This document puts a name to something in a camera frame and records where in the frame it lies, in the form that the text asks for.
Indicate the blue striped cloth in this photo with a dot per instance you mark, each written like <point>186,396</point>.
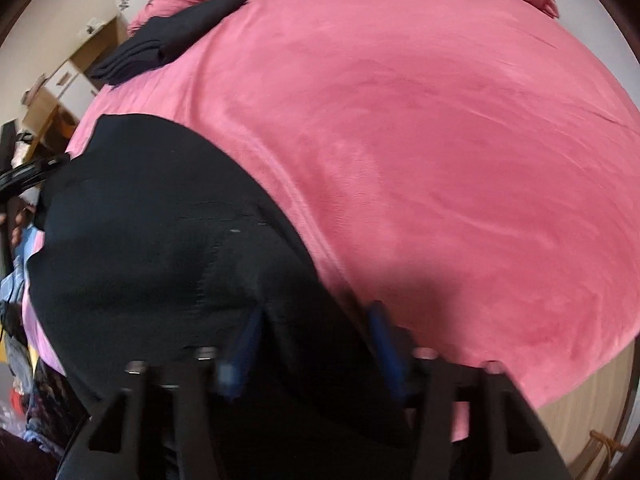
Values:
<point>15,270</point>

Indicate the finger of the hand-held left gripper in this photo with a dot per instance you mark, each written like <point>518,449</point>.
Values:
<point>40,166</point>

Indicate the person's left hand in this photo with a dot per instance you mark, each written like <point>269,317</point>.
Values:
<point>19,225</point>

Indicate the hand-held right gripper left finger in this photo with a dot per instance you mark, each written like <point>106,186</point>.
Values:
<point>246,345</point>

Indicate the black pants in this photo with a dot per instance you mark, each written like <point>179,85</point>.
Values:
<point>150,235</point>
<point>165,35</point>

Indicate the dark maroon garment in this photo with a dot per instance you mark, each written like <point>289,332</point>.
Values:
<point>20,455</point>

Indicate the folded black pants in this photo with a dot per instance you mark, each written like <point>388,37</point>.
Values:
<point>165,35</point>

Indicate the person's patterned pants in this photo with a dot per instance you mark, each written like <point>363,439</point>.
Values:
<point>47,400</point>

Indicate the pink bed blanket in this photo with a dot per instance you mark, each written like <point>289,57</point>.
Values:
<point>400,160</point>

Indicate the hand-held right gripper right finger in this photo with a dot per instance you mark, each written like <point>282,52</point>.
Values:
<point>384,350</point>

